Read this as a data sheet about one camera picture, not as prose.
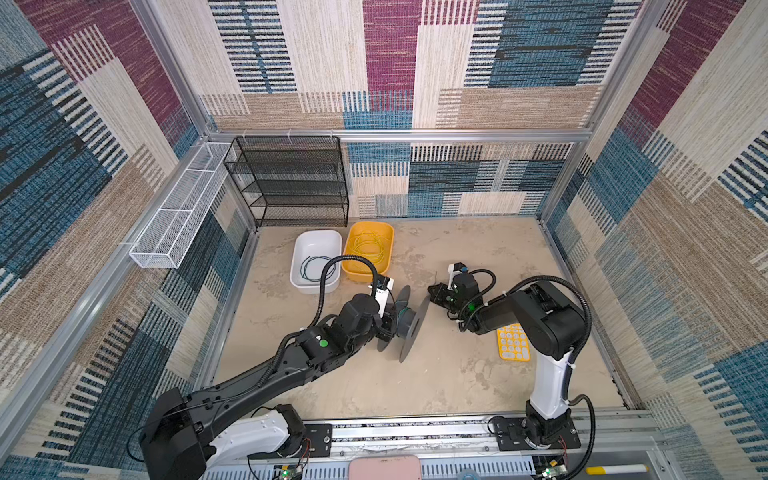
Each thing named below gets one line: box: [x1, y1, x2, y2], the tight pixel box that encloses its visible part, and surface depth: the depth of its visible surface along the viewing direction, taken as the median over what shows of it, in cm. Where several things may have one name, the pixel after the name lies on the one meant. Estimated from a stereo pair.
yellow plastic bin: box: [342, 221, 395, 283], surface depth 113 cm
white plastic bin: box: [289, 229, 343, 295], surface depth 110 cm
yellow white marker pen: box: [585, 464, 650, 476], surface depth 74 cm
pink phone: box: [348, 456, 422, 480], surface depth 71 cm
